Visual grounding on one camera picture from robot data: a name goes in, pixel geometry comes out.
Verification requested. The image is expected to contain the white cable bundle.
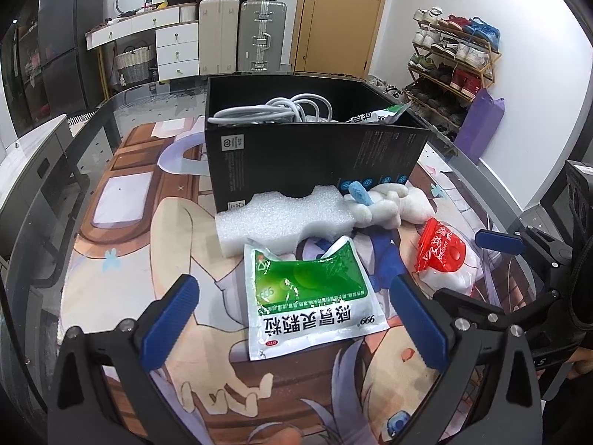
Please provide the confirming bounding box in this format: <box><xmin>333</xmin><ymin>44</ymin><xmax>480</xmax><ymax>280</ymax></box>
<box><xmin>208</xmin><ymin>93</ymin><xmax>337</xmax><ymax>126</ymax></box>

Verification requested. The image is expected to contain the wicker basket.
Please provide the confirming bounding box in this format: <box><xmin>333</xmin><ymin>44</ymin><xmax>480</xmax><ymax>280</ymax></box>
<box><xmin>113</xmin><ymin>44</ymin><xmax>156</xmax><ymax>87</ymax></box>

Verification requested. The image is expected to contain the dark glass cabinet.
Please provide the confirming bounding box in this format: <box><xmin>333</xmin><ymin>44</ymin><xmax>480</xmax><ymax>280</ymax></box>
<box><xmin>0</xmin><ymin>0</ymin><xmax>48</xmax><ymax>127</ymax></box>

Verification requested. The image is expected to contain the printed desk mat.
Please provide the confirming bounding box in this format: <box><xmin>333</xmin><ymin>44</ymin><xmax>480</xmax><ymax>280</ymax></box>
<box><xmin>58</xmin><ymin>121</ymin><xmax>520</xmax><ymax>445</ymax></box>

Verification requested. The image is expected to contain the pile of floor shoes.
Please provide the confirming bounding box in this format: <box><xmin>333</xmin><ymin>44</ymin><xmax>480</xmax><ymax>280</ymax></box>
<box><xmin>368</xmin><ymin>76</ymin><xmax>409</xmax><ymax>101</ymax></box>

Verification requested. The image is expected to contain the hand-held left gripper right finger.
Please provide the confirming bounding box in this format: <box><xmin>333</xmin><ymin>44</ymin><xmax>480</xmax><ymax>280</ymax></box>
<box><xmin>388</xmin><ymin>273</ymin><xmax>544</xmax><ymax>445</ymax></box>

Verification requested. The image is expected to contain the white blue plush toy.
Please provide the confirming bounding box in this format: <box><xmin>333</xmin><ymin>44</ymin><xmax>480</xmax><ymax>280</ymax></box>
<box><xmin>343</xmin><ymin>182</ymin><xmax>430</xmax><ymax>229</ymax></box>

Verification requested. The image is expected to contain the beige suitcase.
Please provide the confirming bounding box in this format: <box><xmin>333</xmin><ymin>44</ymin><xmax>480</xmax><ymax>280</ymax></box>
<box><xmin>198</xmin><ymin>0</ymin><xmax>241</xmax><ymax>75</ymax></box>

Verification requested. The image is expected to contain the dark grey refrigerator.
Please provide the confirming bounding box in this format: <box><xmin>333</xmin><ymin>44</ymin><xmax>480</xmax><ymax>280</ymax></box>
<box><xmin>37</xmin><ymin>0</ymin><xmax>108</xmax><ymax>113</ymax></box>

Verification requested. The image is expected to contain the green white medicine packet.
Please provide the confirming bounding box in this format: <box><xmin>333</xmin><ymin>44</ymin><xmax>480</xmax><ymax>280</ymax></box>
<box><xmin>243</xmin><ymin>235</ymin><xmax>391</xmax><ymax>362</ymax></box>
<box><xmin>345</xmin><ymin>101</ymin><xmax>413</xmax><ymax>125</ymax></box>

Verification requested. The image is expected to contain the black cardboard box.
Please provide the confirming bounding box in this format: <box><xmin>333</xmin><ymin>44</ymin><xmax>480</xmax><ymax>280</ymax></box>
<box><xmin>204</xmin><ymin>74</ymin><xmax>430</xmax><ymax>214</ymax></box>

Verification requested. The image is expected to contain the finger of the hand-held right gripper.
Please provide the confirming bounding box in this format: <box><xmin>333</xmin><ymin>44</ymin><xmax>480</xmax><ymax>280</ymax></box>
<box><xmin>432</xmin><ymin>286</ymin><xmax>563</xmax><ymax>334</ymax></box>
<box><xmin>474</xmin><ymin>225</ymin><xmax>575</xmax><ymax>270</ymax></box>

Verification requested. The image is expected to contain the person's left hand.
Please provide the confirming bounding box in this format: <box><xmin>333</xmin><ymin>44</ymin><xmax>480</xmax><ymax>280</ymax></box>
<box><xmin>250</xmin><ymin>428</ymin><xmax>305</xmax><ymax>445</ymax></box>

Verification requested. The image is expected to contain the red white plastic bag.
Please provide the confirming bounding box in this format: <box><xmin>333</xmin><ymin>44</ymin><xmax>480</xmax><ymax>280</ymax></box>
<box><xmin>413</xmin><ymin>217</ymin><xmax>483</xmax><ymax>298</ymax></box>

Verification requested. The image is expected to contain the grey white low cabinet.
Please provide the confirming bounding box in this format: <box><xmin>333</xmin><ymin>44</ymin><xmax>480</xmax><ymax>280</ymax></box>
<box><xmin>0</xmin><ymin>113</ymin><xmax>92</xmax><ymax>261</ymax></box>

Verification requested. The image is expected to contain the wooden door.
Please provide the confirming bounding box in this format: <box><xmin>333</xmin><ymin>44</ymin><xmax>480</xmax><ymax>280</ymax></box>
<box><xmin>289</xmin><ymin>0</ymin><xmax>392</xmax><ymax>78</ymax></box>

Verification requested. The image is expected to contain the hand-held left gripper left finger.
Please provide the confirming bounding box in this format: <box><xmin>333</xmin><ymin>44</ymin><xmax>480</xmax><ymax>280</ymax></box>
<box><xmin>46</xmin><ymin>273</ymin><xmax>201</xmax><ymax>445</ymax></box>

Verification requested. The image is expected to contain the white desk with drawers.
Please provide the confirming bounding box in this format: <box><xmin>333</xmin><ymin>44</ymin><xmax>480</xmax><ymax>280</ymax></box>
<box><xmin>86</xmin><ymin>4</ymin><xmax>203</xmax><ymax>80</ymax></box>

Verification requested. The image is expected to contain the white foam block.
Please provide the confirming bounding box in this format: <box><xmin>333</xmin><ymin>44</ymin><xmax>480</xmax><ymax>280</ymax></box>
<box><xmin>214</xmin><ymin>184</ymin><xmax>355</xmax><ymax>257</ymax></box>

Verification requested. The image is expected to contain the purple bag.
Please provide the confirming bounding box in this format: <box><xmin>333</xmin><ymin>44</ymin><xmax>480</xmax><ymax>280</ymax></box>
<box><xmin>454</xmin><ymin>88</ymin><xmax>506</xmax><ymax>166</ymax></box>

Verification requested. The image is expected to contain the silver suitcase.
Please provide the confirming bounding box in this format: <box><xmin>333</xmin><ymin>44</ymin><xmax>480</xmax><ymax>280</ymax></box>
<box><xmin>237</xmin><ymin>0</ymin><xmax>288</xmax><ymax>73</ymax></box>

